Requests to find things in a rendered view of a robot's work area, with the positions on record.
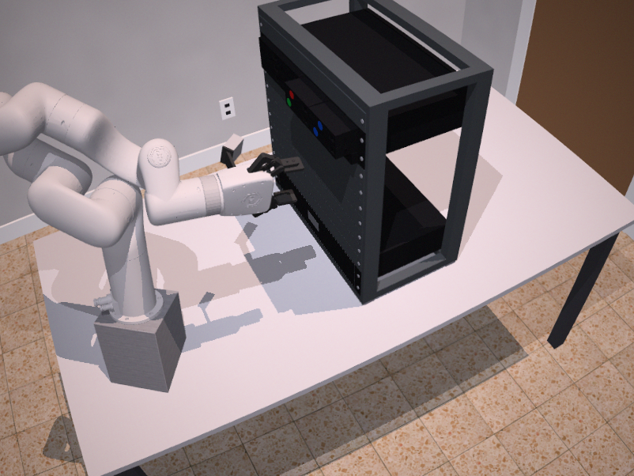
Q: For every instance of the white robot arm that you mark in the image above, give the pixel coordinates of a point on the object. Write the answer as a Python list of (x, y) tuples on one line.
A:
[(102, 219)]

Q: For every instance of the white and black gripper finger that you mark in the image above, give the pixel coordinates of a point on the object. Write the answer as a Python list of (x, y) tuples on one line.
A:
[(280, 198), (287, 165)]

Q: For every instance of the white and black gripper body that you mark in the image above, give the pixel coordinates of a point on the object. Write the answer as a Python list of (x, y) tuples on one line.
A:
[(244, 193)]

